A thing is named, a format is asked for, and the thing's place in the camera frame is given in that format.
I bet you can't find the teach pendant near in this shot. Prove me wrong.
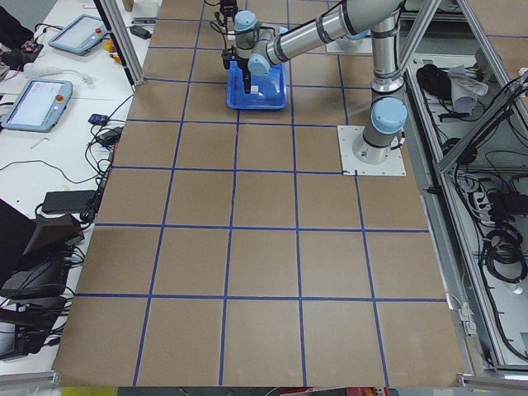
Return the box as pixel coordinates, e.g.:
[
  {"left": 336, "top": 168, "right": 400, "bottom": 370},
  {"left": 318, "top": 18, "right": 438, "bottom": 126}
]
[{"left": 1, "top": 78, "right": 73, "bottom": 133}]

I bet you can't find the small black blue device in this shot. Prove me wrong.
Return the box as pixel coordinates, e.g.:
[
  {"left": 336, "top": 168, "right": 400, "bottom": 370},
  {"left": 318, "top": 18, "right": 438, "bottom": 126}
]
[{"left": 88, "top": 114, "right": 110, "bottom": 126}]

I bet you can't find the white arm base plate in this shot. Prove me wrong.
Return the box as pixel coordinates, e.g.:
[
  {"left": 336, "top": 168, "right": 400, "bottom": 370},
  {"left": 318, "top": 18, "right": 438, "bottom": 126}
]
[{"left": 337, "top": 125, "right": 407, "bottom": 177}]

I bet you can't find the black power brick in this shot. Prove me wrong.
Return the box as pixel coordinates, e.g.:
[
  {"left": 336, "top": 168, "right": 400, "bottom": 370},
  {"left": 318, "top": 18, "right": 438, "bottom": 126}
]
[{"left": 41, "top": 190, "right": 96, "bottom": 215}]

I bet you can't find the teach pendant far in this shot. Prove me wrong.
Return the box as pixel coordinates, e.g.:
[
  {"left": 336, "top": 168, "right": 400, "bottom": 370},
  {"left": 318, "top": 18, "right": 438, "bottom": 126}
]
[{"left": 48, "top": 14, "right": 108, "bottom": 55}]

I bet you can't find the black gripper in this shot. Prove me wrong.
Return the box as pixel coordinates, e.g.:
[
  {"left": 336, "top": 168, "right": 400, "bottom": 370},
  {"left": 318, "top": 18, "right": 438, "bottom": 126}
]
[
  {"left": 243, "top": 69, "right": 251, "bottom": 94},
  {"left": 219, "top": 0, "right": 238, "bottom": 19}
]

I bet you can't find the blue plastic tray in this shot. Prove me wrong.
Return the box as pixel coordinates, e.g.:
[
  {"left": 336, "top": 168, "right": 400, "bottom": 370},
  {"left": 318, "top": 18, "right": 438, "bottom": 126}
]
[{"left": 223, "top": 49, "right": 287, "bottom": 111}]

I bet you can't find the aluminium frame post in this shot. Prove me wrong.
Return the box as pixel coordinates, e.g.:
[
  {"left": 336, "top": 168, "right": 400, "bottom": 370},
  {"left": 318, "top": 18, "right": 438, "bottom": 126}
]
[{"left": 94, "top": 0, "right": 144, "bottom": 87}]

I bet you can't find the brass cylinder tool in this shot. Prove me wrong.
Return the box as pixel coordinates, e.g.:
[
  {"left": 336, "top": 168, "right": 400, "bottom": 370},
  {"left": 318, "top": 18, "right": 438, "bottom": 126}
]
[{"left": 102, "top": 39, "right": 122, "bottom": 65}]

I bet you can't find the black power adapter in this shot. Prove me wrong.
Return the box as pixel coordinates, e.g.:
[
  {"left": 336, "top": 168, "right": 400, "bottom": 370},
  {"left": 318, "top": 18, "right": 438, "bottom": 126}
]
[{"left": 96, "top": 127, "right": 123, "bottom": 147}]

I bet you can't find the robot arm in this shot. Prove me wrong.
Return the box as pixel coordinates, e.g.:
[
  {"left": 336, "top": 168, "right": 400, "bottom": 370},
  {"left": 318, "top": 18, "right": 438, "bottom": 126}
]
[{"left": 223, "top": 1, "right": 408, "bottom": 165}]

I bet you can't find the teach pendant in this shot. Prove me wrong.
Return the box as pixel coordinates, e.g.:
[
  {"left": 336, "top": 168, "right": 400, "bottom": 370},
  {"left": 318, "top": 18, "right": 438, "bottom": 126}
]
[
  {"left": 48, "top": 14, "right": 108, "bottom": 55},
  {"left": 1, "top": 78, "right": 73, "bottom": 133}
]

